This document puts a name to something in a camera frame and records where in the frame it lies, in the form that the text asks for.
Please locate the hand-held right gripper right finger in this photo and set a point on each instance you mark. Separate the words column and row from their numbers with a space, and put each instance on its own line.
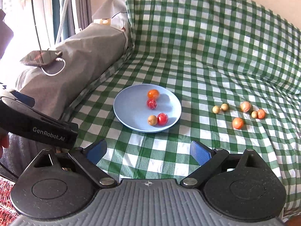
column 199, row 152

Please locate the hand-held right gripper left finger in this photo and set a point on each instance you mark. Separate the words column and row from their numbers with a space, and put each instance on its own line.
column 96, row 151

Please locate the person's left hand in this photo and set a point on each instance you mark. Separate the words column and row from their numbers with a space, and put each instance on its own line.
column 3, row 143

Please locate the small yellow-green fruit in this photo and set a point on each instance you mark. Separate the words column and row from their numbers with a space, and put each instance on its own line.
column 254, row 114
column 215, row 109
column 224, row 107

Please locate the large orange tangerine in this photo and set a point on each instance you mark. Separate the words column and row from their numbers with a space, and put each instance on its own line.
column 238, row 123

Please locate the shiny red tomato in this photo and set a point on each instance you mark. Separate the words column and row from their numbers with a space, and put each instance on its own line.
column 162, row 119

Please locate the light blue plate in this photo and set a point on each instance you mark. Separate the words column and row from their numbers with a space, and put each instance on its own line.
column 131, row 113

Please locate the brown kiwi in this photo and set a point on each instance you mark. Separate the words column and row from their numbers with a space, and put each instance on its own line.
column 152, row 120

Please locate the pale pink peach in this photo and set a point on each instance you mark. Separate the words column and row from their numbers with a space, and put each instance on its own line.
column 245, row 106

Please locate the black smartphone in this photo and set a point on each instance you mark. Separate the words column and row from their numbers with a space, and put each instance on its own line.
column 40, row 57

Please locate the red striped tomato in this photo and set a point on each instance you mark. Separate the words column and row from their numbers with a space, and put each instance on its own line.
column 152, row 103

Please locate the small orange tangerine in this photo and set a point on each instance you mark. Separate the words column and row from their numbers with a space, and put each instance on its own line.
column 261, row 114

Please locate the orange tomato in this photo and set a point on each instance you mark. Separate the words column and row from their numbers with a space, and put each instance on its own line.
column 153, row 94

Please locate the grey cushion armrest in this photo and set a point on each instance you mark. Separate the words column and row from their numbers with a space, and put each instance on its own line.
column 82, row 58

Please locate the red patterned rug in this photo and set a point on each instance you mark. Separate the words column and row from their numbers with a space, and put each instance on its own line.
column 5, row 195

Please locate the green checked tablecloth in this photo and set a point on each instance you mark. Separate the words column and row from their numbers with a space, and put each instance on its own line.
column 211, row 58

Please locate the white ribbed pole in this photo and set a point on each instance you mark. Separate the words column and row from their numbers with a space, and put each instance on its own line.
column 64, row 16

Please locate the tan cardboard box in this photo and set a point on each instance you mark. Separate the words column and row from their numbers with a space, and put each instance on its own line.
column 103, row 21

